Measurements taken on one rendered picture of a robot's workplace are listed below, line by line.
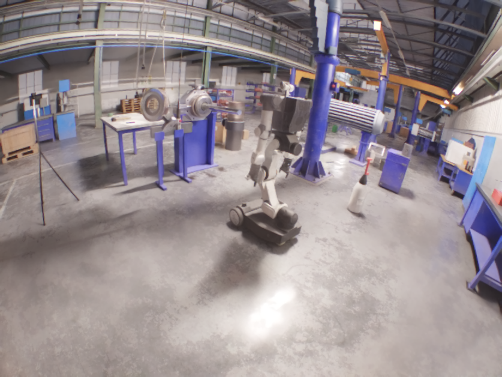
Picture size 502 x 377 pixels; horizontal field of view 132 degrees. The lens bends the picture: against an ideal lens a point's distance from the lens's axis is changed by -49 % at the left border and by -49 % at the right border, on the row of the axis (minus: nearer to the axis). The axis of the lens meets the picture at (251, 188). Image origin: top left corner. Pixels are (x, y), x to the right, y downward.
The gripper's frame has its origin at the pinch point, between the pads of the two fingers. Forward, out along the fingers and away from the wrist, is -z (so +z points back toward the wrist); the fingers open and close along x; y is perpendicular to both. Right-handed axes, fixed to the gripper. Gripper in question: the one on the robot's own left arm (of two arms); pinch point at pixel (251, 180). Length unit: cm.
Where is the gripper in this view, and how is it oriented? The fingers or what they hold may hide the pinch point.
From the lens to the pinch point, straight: 203.8
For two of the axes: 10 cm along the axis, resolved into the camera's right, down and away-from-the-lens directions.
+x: -5.9, -5.7, 5.7
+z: 2.2, -8.0, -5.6
